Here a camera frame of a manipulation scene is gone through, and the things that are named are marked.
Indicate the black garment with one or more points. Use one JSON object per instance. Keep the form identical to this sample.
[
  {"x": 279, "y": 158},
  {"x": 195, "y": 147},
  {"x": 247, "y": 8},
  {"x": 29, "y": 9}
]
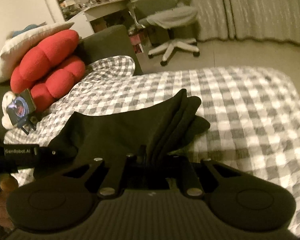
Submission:
[{"x": 140, "y": 127}]

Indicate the white plush toy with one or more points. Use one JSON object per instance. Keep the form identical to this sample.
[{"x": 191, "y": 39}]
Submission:
[{"x": 7, "y": 110}]

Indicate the smartphone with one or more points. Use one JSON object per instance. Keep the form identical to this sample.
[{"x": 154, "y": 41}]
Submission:
[{"x": 21, "y": 107}]

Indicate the pink storage box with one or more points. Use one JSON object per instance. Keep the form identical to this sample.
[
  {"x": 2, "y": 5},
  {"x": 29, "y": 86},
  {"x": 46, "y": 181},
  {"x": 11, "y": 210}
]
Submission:
[{"x": 136, "y": 41}]

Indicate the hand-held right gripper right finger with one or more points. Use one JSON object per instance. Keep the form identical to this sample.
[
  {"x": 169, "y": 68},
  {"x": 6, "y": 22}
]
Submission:
[{"x": 190, "y": 177}]

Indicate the star print curtain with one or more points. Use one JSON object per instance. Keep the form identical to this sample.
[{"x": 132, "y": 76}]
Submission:
[
  {"x": 210, "y": 10},
  {"x": 270, "y": 12}
]

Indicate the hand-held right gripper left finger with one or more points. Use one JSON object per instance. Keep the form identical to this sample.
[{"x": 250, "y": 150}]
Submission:
[{"x": 115, "y": 175}]

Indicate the grey white checkered blanket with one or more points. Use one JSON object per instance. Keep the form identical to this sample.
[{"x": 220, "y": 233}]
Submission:
[{"x": 240, "y": 110}]

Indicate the person's left hand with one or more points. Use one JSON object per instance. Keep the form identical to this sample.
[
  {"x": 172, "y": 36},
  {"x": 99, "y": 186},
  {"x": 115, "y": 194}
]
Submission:
[{"x": 0, "y": 202}]

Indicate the black phone stand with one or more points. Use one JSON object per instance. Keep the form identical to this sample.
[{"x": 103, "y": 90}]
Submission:
[{"x": 27, "y": 125}]

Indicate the white grey office chair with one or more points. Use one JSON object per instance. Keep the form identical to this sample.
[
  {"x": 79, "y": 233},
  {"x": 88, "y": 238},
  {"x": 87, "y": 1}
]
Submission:
[{"x": 170, "y": 20}]

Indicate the dark green sofa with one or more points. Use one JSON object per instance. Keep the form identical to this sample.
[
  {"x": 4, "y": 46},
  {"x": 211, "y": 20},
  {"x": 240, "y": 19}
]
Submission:
[{"x": 105, "y": 45}]

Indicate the white pillow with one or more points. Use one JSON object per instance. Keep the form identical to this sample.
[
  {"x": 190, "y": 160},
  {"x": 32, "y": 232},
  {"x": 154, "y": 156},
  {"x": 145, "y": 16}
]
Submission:
[{"x": 22, "y": 47}]

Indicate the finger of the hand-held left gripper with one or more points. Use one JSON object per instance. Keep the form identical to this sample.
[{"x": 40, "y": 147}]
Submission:
[{"x": 57, "y": 152}]

